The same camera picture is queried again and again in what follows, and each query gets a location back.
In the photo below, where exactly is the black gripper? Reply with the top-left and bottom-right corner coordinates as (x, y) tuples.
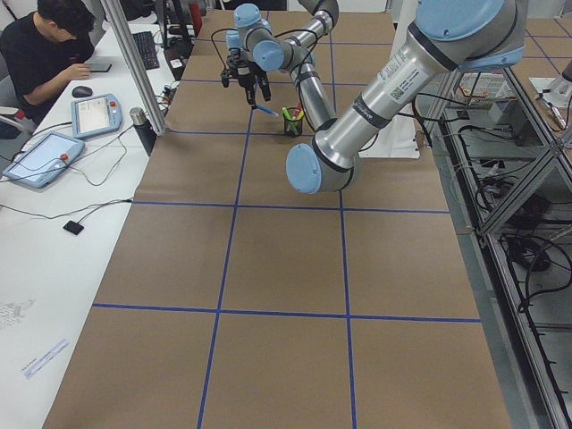
(236, 62), (272, 106)

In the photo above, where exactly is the blue marker pen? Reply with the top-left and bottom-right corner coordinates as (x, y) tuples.
(250, 105), (280, 117)

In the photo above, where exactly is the green marker pen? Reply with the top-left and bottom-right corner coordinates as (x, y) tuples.
(285, 106), (306, 135)

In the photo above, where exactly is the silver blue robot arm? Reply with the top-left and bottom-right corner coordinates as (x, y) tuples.
(286, 1), (528, 194)
(221, 1), (339, 131)

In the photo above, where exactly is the black mesh pen cup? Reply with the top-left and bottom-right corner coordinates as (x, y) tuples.
(282, 106), (305, 138)

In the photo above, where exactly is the dark steel water bottle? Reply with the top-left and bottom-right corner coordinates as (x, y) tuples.
(129, 106), (156, 156)

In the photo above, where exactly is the black keyboard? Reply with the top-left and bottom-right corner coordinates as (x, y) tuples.
(132, 31), (160, 70)

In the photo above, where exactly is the far blue teach pendant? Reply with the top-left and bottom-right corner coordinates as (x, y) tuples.
(71, 94), (122, 139)

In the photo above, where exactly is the blue teach pendant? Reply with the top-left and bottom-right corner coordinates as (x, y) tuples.
(71, 94), (122, 139)
(2, 132), (86, 190)

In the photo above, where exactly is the black smartphone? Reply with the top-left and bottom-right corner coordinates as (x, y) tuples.
(88, 63), (112, 73)

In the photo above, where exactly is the black computer mouse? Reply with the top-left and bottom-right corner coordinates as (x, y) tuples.
(71, 86), (93, 98)

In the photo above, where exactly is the person in black shirt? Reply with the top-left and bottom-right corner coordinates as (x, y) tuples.
(1, 0), (95, 123)

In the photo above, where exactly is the near blue teach pendant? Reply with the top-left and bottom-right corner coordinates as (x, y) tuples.
(2, 132), (86, 190)

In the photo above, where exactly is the small black square pad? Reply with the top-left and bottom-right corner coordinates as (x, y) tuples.
(63, 220), (84, 236)

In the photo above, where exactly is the aluminium frame post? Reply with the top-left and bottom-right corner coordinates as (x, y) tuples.
(101, 0), (166, 136)

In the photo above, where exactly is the white camera mast base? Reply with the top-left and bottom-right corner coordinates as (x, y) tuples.
(360, 0), (420, 159)

